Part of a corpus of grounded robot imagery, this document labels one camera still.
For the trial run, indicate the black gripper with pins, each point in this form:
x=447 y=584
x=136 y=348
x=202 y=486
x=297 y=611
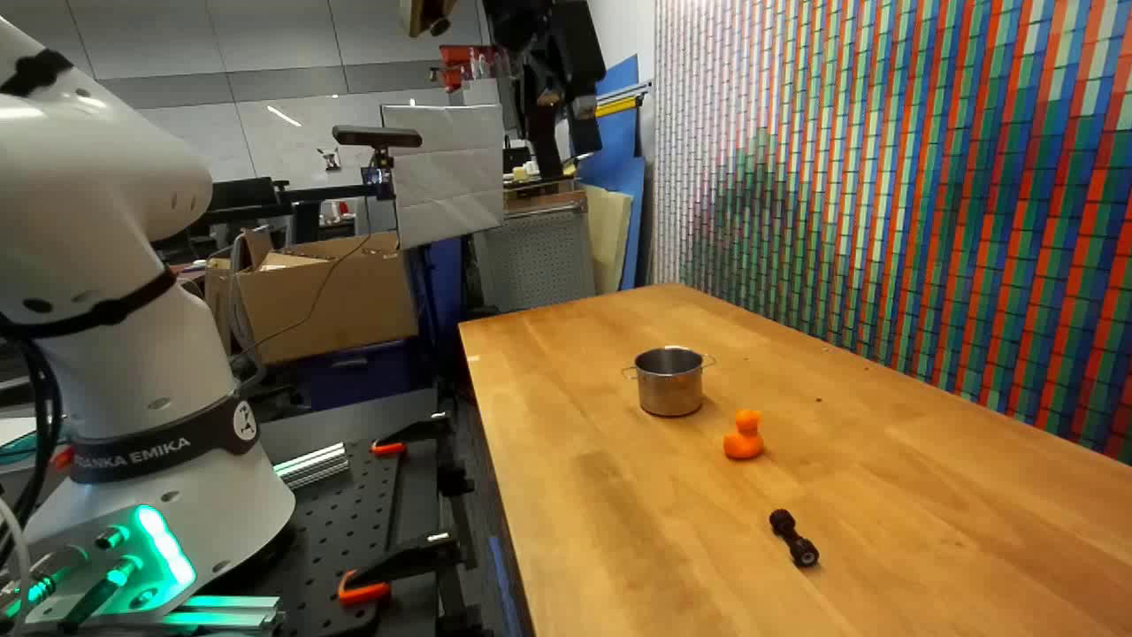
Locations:
x=551 y=48

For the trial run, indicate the orange rubber duck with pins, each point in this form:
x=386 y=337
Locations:
x=744 y=437

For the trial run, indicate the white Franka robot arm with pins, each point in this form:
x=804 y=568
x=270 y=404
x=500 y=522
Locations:
x=109 y=236

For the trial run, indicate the silver metal pot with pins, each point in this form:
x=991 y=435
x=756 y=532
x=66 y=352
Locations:
x=669 y=384

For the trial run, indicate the blue board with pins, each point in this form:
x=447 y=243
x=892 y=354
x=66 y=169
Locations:
x=625 y=129

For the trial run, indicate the pale yellow foam board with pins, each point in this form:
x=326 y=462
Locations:
x=610 y=236

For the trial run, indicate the white translucent panel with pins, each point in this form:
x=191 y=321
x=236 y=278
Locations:
x=447 y=170

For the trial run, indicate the grey cabinet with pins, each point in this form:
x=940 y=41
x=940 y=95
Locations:
x=534 y=267

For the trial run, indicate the brown cardboard box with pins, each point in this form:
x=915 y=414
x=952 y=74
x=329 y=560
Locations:
x=320 y=294

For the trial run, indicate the silver aluminium extrusion bar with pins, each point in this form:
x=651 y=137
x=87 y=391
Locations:
x=313 y=466

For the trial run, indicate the black perforated breadboard plate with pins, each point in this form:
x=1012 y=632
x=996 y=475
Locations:
x=354 y=517

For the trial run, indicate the small black dumbbell-shaped object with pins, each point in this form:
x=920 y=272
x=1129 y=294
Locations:
x=792 y=539

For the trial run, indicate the black stereo camera bar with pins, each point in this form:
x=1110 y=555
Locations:
x=376 y=137

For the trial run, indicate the green-lit aluminium base rail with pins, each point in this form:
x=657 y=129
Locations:
x=225 y=611

